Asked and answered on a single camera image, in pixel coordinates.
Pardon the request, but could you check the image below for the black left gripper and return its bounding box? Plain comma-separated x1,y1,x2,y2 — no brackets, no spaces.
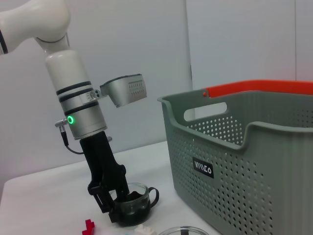
79,131,131,223

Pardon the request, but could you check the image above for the glass teacup with black holder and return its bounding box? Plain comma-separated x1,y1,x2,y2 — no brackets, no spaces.
113,182,159,227
158,226,207,235

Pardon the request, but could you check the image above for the dark red curved brick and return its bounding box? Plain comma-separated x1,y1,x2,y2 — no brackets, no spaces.
82,219,96,235

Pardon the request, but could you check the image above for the grey-green perforated storage bin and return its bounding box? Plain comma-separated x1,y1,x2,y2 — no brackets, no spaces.
156,88,313,235

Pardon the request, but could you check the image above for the white two-stud brick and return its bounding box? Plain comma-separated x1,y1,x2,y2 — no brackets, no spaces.
134,224,157,235

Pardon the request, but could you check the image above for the left arm cable with plug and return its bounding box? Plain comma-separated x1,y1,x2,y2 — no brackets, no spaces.
55,118,85,155

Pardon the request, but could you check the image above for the orange bin handle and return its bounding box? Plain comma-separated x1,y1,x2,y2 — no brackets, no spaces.
202,79,313,98

